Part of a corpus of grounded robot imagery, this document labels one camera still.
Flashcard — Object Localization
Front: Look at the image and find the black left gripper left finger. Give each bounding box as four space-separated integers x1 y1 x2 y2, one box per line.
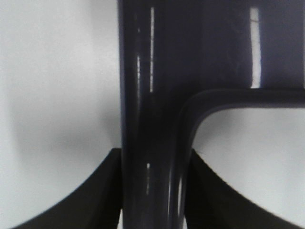
17 148 122 229

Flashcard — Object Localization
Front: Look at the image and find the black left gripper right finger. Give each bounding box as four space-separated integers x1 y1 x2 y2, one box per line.
184 150 298 229

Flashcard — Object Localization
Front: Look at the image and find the grey plastic dustpan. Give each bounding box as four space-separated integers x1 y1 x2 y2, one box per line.
118 0 305 229

